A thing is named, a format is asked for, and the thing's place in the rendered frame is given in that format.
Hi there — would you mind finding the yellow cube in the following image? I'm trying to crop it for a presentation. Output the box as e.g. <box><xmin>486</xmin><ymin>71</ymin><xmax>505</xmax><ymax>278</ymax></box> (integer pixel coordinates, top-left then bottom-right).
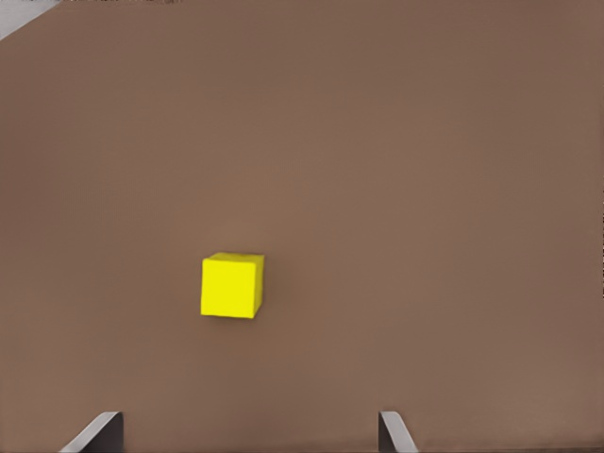
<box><xmin>199</xmin><ymin>251</ymin><xmax>265</xmax><ymax>321</ymax></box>

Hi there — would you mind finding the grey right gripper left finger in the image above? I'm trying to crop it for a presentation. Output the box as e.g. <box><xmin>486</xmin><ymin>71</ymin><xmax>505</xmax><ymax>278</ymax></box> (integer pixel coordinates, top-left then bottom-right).
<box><xmin>58</xmin><ymin>411</ymin><xmax>125</xmax><ymax>453</ymax></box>

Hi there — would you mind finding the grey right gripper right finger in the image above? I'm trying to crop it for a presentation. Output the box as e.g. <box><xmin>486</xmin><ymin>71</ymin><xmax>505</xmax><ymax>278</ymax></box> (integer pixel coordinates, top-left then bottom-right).
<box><xmin>377</xmin><ymin>410</ymin><xmax>420</xmax><ymax>453</ymax></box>

